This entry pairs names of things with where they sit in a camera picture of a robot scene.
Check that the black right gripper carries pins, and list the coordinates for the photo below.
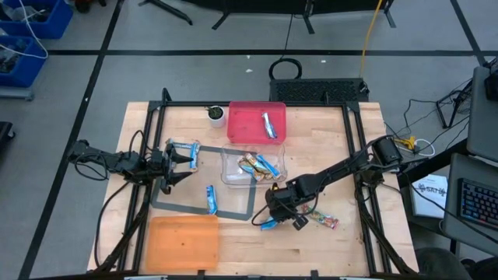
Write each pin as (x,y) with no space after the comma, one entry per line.
(286,198)

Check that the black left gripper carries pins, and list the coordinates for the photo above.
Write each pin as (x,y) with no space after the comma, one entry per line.
(163,165)

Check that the blue and orange granola bar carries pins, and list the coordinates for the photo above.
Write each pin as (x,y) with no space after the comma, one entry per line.
(270,167)

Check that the red green chocolate chip bar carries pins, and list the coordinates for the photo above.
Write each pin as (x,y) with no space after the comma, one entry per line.
(321,218)

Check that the snack bars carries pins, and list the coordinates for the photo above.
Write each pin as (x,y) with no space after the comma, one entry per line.
(257,162)

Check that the gold granola bar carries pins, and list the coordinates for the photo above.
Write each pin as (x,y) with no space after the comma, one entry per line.
(249,169)

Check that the silver and blue granola bar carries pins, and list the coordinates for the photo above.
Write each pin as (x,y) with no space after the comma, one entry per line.
(269,126)

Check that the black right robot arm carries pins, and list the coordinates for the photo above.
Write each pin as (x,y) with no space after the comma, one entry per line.
(338,167)

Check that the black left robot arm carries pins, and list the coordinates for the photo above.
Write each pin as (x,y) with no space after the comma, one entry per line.
(116,161)

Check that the grey-bordered clear mat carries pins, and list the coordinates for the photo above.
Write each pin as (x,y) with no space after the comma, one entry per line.
(190,190)

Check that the clear plastic bin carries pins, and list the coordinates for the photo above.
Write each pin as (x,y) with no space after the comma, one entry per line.
(231,175)

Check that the succulent in white pot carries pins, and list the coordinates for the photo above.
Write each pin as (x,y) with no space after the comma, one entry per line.
(216,116)

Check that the orange plastic bin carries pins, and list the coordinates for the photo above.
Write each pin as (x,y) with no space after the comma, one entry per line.
(181,243)

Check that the pink plastic bin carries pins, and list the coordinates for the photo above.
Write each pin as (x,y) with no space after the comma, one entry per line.
(245,124)

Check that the black mesh computer tower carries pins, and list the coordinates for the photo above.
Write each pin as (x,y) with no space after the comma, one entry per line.
(315,90)

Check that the yellow plug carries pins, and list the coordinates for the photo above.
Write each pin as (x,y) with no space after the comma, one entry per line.
(406,142)

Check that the white booklet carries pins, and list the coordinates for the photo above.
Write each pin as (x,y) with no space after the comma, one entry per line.
(424,206)

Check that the grey office chair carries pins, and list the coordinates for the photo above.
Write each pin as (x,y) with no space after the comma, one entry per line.
(435,266)

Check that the grey desk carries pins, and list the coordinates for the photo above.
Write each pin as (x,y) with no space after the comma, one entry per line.
(453,186)
(482,128)

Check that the blue plastic crate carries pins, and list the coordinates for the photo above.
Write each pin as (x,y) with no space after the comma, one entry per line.
(33,66)
(58,23)

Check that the black keyboard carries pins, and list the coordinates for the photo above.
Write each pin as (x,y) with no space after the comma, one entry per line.
(478,202)

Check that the black desk device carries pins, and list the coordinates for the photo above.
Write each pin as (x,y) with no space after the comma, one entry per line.
(492,85)

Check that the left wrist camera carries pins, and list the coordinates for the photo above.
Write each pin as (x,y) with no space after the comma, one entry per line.
(165,189)

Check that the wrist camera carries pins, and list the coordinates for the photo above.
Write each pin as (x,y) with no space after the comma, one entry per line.
(300,224)
(165,189)

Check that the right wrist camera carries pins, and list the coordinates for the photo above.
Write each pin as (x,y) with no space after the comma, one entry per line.
(300,224)

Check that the black aluminium table frame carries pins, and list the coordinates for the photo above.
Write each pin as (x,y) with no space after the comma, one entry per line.
(186,103)

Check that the silver aluminium bracket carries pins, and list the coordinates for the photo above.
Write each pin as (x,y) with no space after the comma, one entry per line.
(362,278)
(146,278)

